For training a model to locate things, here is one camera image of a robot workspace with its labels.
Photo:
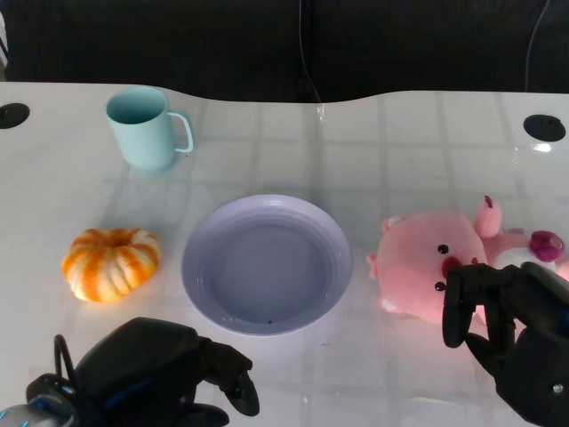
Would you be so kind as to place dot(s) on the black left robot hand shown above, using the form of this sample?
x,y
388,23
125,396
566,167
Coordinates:
x,y
146,356

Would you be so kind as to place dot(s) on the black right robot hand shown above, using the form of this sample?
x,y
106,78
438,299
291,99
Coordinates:
x,y
529,351

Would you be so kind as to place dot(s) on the pink plush pig doll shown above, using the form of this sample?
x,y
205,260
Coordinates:
x,y
422,262

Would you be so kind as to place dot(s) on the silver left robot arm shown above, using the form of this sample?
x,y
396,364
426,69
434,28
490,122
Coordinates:
x,y
33,405

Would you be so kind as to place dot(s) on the lavender round plate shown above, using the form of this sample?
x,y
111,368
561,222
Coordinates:
x,y
266,266

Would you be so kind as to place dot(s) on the orange striped small pumpkin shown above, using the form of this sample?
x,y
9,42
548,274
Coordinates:
x,y
111,264

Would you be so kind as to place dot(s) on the light blue plastic mug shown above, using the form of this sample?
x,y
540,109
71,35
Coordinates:
x,y
141,129

